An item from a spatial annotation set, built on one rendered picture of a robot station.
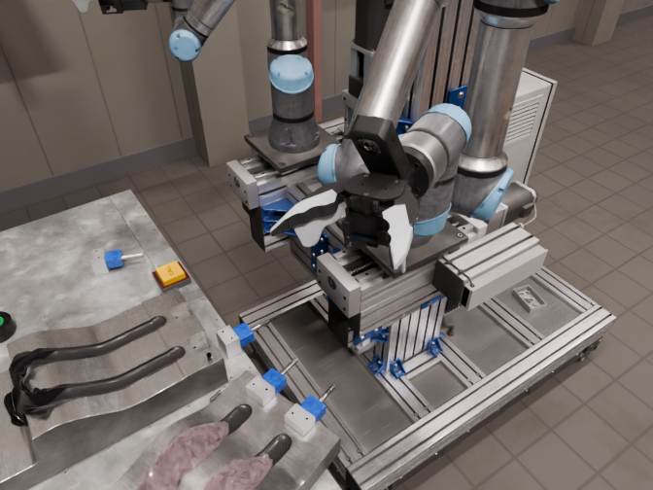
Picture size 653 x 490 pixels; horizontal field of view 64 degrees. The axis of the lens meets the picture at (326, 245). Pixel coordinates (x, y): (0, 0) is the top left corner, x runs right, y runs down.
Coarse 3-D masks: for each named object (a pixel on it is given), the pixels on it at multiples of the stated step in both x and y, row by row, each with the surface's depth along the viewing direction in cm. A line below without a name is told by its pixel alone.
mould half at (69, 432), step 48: (48, 336) 112; (96, 336) 117; (144, 336) 117; (0, 384) 111; (48, 384) 102; (144, 384) 108; (192, 384) 111; (0, 432) 102; (48, 432) 95; (96, 432) 102; (0, 480) 95
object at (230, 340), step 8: (224, 328) 123; (240, 328) 125; (248, 328) 125; (256, 328) 126; (224, 336) 121; (232, 336) 121; (240, 336) 123; (248, 336) 123; (224, 344) 120; (232, 344) 121; (240, 344) 123; (224, 352) 123; (232, 352) 122; (240, 352) 124
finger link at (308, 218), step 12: (324, 192) 61; (300, 204) 59; (312, 204) 59; (324, 204) 59; (336, 204) 60; (288, 216) 58; (300, 216) 58; (312, 216) 59; (324, 216) 60; (336, 216) 62; (276, 228) 57; (288, 228) 58; (300, 228) 61; (312, 228) 61; (300, 240) 62; (312, 240) 62
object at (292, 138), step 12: (276, 120) 146; (288, 120) 143; (300, 120) 144; (312, 120) 147; (276, 132) 147; (288, 132) 146; (300, 132) 146; (312, 132) 148; (276, 144) 148; (288, 144) 148; (300, 144) 147; (312, 144) 149
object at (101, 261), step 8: (104, 248) 145; (96, 256) 142; (104, 256) 143; (112, 256) 144; (120, 256) 145; (128, 256) 146; (136, 256) 146; (96, 264) 142; (104, 264) 143; (112, 264) 144; (120, 264) 145; (96, 272) 144; (104, 272) 145
